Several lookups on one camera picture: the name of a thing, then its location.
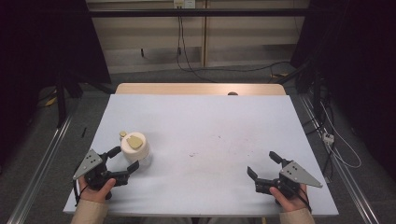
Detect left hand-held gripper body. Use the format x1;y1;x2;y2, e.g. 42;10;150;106
73;148;131;191

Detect black curtain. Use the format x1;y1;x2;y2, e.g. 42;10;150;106
290;0;396;172
0;0;112;166

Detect glass jar with cream lid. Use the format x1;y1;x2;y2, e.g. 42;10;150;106
120;131;153;167

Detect black horizontal bar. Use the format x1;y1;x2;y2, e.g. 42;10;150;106
87;7;312;18

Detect white wall socket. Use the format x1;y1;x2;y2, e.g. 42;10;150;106
173;0;197;9

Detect wooden table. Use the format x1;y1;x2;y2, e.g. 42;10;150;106
115;82;287;96

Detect black hanging cable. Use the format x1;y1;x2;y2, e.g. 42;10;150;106
176;15;217;84

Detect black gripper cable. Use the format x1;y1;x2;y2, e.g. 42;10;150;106
292;183;313;213
72;178;90;207

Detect white table board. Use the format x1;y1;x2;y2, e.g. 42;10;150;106
63;93;339;217

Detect person's right hand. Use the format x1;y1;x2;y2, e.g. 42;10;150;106
269;183;312;214

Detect person's left hand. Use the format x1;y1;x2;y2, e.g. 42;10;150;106
78;176;118;205

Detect aluminium rail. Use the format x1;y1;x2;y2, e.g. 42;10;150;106
7;113;74;224
298;93;381;224

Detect black floor cable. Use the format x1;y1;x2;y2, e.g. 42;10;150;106
186;61;292;75

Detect yellow floor tape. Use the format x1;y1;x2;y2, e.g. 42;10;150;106
44;90;59;107

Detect white power strip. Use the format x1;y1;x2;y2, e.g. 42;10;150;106
322;132;335;147

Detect bundle of black cables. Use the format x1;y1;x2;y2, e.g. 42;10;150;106
301;71;335;136

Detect black metal stand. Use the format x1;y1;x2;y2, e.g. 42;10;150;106
55;73;82;129

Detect white cable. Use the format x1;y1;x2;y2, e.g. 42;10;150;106
319;101;362;170

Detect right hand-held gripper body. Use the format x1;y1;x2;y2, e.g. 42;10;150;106
254;160;324;200

